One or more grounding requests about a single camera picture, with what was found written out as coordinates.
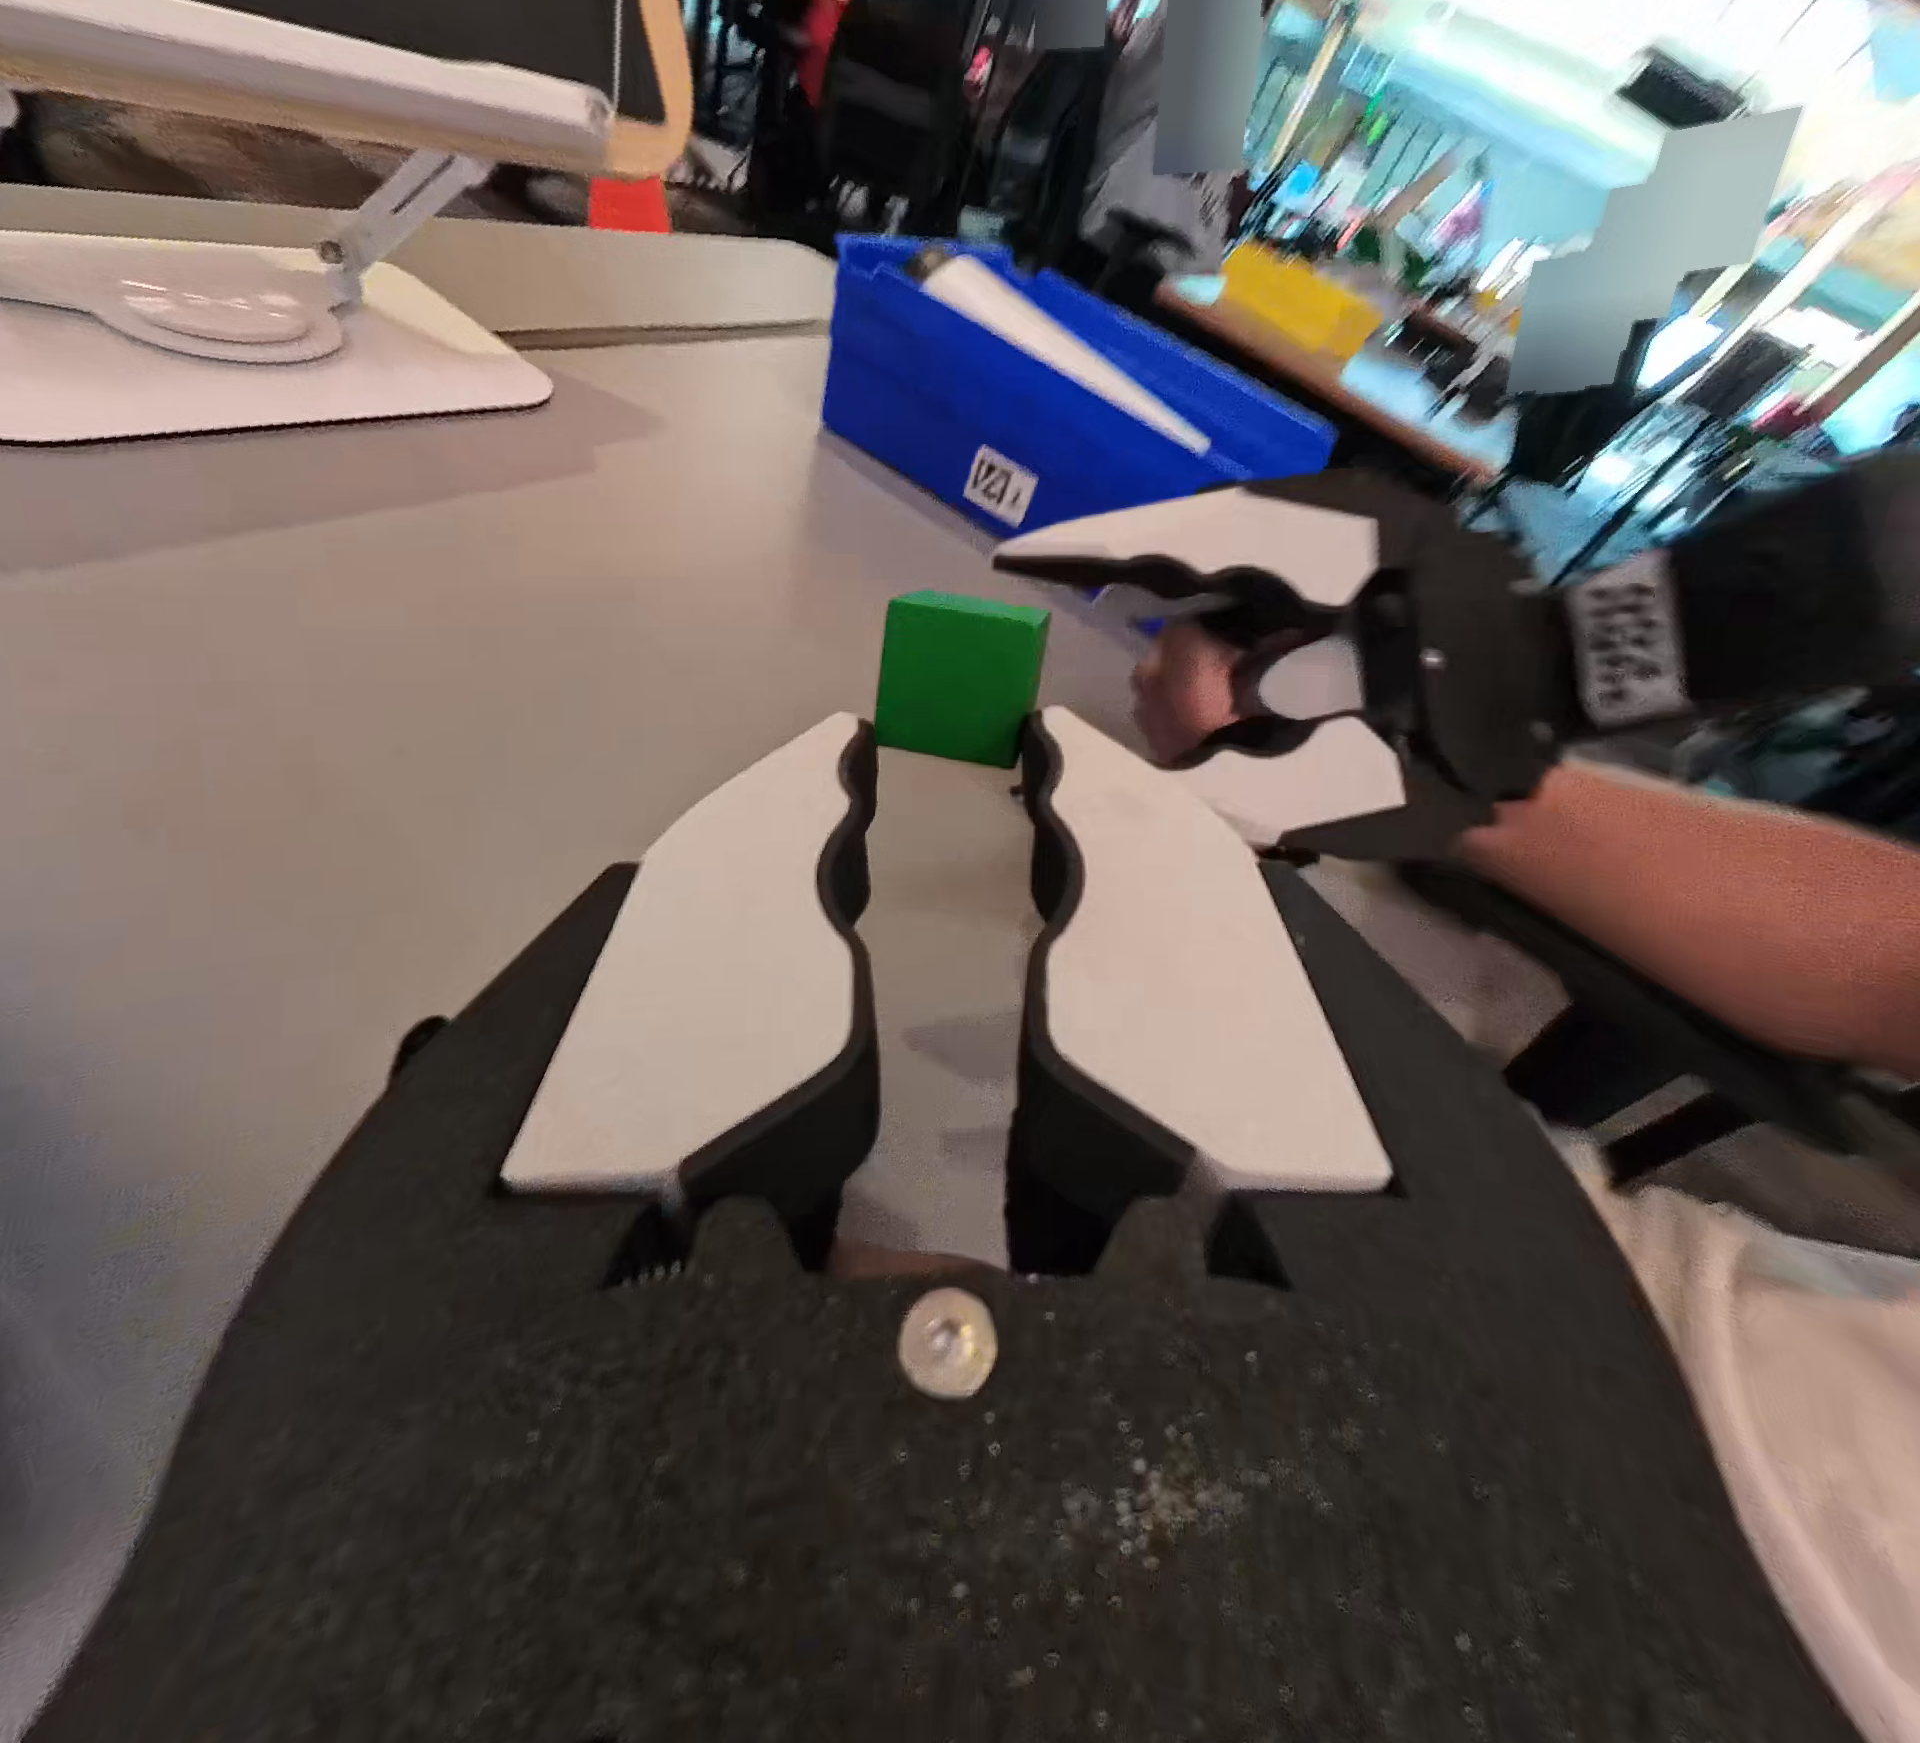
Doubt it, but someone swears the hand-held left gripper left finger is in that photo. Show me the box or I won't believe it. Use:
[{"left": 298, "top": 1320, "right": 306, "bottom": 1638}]
[{"left": 500, "top": 710, "right": 883, "bottom": 1273}]

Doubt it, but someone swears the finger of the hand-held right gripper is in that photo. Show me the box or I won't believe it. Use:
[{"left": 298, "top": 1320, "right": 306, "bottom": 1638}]
[
  {"left": 991, "top": 483, "right": 1385, "bottom": 646},
  {"left": 1163, "top": 640, "right": 1415, "bottom": 862}
]

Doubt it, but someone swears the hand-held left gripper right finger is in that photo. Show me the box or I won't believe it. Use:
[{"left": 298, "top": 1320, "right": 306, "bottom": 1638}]
[{"left": 1007, "top": 705, "right": 1400, "bottom": 1273}]

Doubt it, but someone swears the white bottle with black cap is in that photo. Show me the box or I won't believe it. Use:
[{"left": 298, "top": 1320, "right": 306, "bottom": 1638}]
[{"left": 904, "top": 245, "right": 1215, "bottom": 457}]

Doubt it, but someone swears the green wooden block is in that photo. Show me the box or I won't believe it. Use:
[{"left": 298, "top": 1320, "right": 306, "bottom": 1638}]
[{"left": 874, "top": 590, "right": 1054, "bottom": 770}]

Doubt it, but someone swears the blue plastic bin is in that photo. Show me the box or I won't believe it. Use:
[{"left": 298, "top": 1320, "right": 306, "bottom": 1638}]
[{"left": 822, "top": 231, "right": 1341, "bottom": 538}]

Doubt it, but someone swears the person's right forearm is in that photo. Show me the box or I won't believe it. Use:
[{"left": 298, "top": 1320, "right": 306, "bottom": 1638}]
[{"left": 1463, "top": 755, "right": 1920, "bottom": 1081}]

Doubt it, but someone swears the person's right hand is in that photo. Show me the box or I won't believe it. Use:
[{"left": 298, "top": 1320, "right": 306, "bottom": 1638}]
[{"left": 1131, "top": 618, "right": 1278, "bottom": 770}]

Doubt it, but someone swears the light wooden table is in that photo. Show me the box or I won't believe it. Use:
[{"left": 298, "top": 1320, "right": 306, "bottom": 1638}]
[{"left": 1156, "top": 271, "right": 1509, "bottom": 484}]

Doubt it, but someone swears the yellow bin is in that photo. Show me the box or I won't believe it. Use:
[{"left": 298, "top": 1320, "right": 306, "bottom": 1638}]
[{"left": 1218, "top": 242, "right": 1385, "bottom": 358}]

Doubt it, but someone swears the black office chair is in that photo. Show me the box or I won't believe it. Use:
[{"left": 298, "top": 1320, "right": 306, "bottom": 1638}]
[{"left": 822, "top": 0, "right": 1037, "bottom": 258}]

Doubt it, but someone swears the white stand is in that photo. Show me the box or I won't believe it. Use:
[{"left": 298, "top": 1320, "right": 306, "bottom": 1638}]
[{"left": 0, "top": 0, "right": 620, "bottom": 445}]

